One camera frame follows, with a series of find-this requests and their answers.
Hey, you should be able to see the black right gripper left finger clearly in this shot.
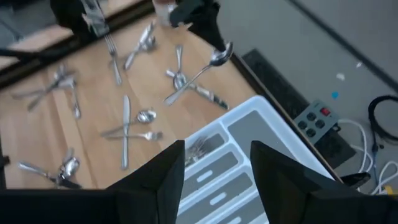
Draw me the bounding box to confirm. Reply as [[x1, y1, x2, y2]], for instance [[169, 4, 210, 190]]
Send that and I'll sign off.
[[0, 140, 186, 224]]

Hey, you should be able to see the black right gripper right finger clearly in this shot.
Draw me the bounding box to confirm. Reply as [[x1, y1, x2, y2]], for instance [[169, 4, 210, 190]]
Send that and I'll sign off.
[[251, 140, 398, 224]]

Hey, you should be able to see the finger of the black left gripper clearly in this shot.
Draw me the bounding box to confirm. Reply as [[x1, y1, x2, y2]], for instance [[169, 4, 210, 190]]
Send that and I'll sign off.
[[203, 0, 226, 52], [170, 0, 223, 52]]

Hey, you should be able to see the silver spoon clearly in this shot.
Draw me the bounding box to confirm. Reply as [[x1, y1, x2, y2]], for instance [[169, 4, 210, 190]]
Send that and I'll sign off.
[[54, 156, 81, 189], [68, 79, 82, 121], [163, 41, 234, 107], [172, 44, 188, 91], [136, 34, 159, 54], [100, 108, 158, 138]]

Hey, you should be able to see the silver fork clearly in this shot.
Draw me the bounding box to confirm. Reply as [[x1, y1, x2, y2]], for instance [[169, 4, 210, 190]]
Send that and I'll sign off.
[[104, 32, 123, 86], [11, 70, 77, 101], [185, 138, 206, 167], [104, 130, 164, 142], [191, 136, 214, 159]]

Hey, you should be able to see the white cutlery organizer tray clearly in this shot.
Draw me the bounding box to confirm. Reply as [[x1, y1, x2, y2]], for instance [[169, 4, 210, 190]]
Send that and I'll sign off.
[[175, 95, 335, 224]]

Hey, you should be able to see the grey power strip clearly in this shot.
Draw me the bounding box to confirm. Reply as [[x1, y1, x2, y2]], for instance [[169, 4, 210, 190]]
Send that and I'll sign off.
[[293, 98, 340, 146]]

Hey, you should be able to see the white cable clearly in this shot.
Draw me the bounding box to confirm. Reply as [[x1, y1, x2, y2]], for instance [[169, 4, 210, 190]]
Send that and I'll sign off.
[[337, 119, 398, 196]]

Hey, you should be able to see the black cable coil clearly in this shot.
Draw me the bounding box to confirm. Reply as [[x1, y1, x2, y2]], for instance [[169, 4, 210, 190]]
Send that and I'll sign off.
[[368, 94, 398, 144]]

